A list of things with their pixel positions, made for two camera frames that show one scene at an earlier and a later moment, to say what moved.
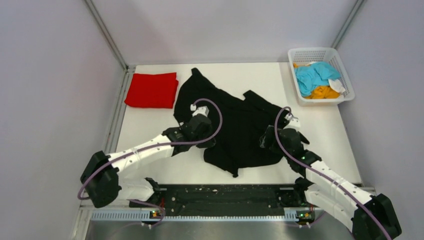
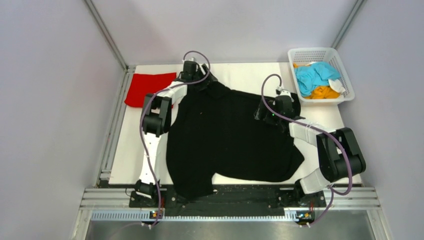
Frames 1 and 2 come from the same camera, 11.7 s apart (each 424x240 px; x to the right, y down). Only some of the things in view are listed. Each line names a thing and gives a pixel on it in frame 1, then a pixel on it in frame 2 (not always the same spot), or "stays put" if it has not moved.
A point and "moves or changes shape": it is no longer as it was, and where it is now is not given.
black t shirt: x=236 y=122 moves or changes shape
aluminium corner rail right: x=343 y=31 stays put
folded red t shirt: x=152 y=90 stays put
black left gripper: x=210 y=142 → x=207 y=76
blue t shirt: x=318 y=73 stays put
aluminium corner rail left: x=129 y=70 stays put
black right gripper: x=264 y=139 → x=258 y=113
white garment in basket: x=336 y=85 stays put
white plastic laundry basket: x=305 y=55 stays put
